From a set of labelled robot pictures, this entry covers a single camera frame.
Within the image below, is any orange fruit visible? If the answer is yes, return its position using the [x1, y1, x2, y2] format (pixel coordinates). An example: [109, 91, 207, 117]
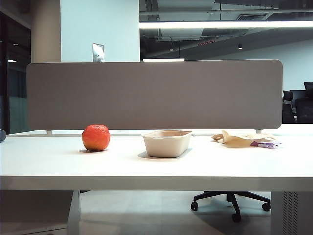
[81, 124, 111, 152]

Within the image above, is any beige paper lunchbox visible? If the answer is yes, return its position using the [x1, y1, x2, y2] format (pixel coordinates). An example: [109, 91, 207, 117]
[141, 130, 193, 158]

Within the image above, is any grey fabric desk divider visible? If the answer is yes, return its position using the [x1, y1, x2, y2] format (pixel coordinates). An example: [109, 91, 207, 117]
[26, 59, 284, 131]

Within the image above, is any white light bar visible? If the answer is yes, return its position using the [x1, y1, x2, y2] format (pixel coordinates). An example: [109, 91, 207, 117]
[142, 58, 185, 62]

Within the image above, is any crumpled brown paper bag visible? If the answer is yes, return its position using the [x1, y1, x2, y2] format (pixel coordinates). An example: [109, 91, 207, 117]
[211, 130, 278, 148]

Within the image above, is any clear acrylic plaque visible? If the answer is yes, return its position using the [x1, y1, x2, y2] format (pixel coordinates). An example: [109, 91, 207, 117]
[92, 43, 105, 63]

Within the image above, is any black office chair base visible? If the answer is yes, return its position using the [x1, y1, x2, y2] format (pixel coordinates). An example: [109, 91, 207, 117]
[191, 191, 271, 223]

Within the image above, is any purple snack packet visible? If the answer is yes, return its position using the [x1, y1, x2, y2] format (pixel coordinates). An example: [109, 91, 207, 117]
[250, 141, 282, 149]

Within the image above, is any long ceiling light strip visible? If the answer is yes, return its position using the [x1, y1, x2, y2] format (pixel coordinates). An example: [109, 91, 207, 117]
[139, 20, 313, 30]

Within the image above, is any white slanted table leg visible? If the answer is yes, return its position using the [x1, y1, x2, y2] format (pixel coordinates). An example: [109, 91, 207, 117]
[67, 190, 81, 235]

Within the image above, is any black mesh office chair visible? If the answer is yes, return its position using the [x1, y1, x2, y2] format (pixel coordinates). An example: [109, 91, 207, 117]
[283, 90, 298, 124]

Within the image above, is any black office chair backrest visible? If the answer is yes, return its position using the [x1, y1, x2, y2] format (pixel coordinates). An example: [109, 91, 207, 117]
[294, 82, 313, 124]

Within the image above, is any white perforated table leg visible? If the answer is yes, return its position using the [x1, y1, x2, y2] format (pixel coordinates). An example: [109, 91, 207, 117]
[270, 191, 313, 235]

